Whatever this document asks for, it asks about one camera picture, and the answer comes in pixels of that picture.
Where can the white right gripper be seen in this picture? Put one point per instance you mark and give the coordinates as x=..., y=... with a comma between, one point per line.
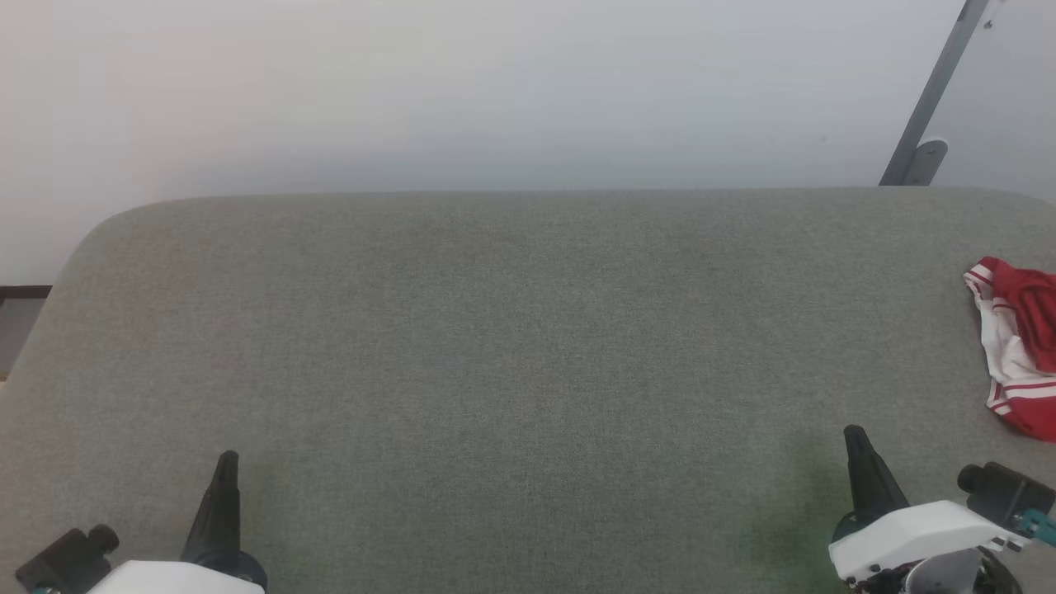
x=924, y=532

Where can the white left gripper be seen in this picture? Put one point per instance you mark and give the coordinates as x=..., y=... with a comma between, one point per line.
x=190, y=577

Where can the red Bulls 23 jersey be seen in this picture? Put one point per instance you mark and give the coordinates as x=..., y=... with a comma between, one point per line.
x=1027, y=330

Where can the dark baseboard strip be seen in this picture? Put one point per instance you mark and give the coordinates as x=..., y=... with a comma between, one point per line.
x=25, y=291

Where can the grey fabric sofa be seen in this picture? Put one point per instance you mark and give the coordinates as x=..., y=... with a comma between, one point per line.
x=528, y=371

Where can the grey metal bar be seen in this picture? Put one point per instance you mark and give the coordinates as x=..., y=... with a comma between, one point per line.
x=940, y=74

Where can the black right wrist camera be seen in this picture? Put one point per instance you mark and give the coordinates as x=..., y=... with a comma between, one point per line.
x=1002, y=491

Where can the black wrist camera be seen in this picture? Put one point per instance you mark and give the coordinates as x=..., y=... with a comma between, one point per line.
x=66, y=561
x=1002, y=491

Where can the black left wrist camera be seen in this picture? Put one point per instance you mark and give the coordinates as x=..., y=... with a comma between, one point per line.
x=66, y=561

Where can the grey metal foot bracket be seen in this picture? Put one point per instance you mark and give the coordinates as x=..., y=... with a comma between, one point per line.
x=926, y=163

